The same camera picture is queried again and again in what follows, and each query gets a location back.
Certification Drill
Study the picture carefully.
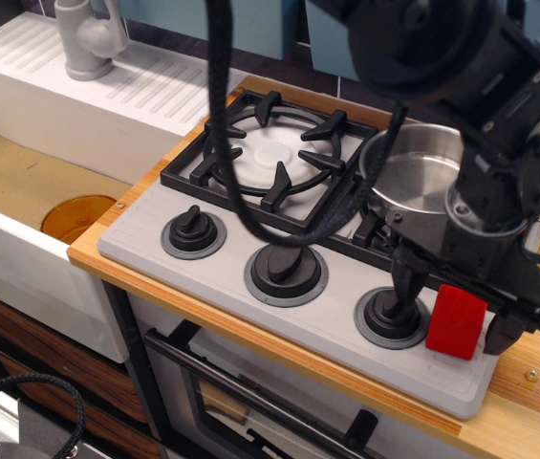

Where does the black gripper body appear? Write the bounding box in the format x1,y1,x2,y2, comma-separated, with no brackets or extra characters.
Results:
385,191,540,333

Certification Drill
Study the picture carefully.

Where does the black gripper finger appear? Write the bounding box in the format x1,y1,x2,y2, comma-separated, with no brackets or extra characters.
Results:
483,312,526,356
390,244,430,320

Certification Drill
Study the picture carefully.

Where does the red cube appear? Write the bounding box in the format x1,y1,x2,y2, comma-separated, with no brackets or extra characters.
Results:
425,285,487,361

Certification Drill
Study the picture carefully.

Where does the stainless steel pan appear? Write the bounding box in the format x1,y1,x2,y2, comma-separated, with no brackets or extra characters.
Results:
366,123,464,218

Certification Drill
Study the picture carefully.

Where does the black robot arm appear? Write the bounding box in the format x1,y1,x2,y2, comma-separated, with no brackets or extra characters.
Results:
320,1,540,355

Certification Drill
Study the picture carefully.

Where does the black right stove knob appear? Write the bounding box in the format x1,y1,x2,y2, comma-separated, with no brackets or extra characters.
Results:
355,287,431,350

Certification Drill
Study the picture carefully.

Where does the black stove knob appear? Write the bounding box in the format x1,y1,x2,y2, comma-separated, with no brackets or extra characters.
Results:
161,205,227,260
355,287,431,350
244,244,329,308

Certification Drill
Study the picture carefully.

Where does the grey stove top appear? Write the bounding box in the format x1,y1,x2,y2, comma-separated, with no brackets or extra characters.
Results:
96,98,503,421

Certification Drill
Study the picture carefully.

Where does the black middle stove knob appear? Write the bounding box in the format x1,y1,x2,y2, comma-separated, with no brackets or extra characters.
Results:
244,244,329,308

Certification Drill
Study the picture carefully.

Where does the black left stove knob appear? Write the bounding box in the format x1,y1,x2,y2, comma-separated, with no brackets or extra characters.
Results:
161,205,227,260

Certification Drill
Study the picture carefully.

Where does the black right burner grate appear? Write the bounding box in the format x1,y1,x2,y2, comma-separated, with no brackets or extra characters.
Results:
312,172,393,271

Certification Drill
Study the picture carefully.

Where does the black burner grate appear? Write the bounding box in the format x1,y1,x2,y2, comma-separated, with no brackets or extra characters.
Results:
161,91,378,246
312,172,393,271

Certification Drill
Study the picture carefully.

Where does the black left burner grate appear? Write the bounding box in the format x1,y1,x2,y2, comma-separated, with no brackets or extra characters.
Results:
161,91,378,246

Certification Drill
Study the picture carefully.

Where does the wooden drawer front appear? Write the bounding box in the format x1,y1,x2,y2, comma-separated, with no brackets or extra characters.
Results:
0,301,165,458

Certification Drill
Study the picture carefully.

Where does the grey toy faucet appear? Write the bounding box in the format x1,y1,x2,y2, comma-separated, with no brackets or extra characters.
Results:
54,0,128,81

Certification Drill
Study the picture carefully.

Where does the white sink unit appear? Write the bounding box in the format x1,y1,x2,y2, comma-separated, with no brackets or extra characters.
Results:
0,13,208,363

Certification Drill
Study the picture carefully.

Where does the oven door with handle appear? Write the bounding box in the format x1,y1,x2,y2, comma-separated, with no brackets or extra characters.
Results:
131,297,467,458

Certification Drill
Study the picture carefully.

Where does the black braided cable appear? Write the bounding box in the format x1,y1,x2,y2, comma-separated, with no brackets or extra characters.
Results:
204,0,409,250
0,372,88,459

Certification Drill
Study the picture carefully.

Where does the black braided cable lower left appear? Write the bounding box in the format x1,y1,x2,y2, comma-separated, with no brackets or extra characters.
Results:
0,372,88,459

